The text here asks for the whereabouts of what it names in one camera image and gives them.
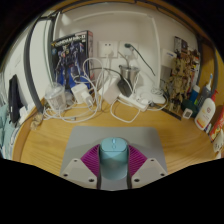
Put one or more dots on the clear bottle white pump nozzle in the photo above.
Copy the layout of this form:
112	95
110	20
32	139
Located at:
206	91

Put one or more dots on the white wall box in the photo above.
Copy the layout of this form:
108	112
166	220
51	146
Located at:
167	58

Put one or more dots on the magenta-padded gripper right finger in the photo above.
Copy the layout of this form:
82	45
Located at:
137	165

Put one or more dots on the clear plastic cup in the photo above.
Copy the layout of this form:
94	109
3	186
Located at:
55	96

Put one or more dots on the grey mouse pad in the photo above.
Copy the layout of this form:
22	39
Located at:
113	132

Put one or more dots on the colourful poster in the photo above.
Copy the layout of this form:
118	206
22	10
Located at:
181	43

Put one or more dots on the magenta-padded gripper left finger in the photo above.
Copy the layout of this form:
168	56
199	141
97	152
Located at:
90	165

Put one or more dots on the white charger block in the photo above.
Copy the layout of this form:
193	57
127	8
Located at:
81	93

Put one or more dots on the white lotion bottle red cap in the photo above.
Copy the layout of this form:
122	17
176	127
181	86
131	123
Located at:
205	115

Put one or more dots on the blue robot model kit box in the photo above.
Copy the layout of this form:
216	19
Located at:
68	60

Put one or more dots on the white desk lamp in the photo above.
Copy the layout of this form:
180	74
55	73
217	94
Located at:
159	60

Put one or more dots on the white wall socket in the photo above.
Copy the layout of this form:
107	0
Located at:
131	51
108	49

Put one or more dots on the small white desk clock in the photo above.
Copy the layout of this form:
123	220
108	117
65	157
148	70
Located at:
187	113

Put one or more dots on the light blue computer mouse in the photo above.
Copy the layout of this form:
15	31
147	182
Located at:
113	160

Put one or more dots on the white power strip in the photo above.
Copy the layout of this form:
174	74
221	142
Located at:
135	101

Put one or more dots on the steel cup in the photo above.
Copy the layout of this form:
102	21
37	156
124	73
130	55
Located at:
129	73

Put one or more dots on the teal blanket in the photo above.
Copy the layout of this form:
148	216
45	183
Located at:
5	130

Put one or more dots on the black hanging bag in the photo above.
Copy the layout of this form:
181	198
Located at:
15	100

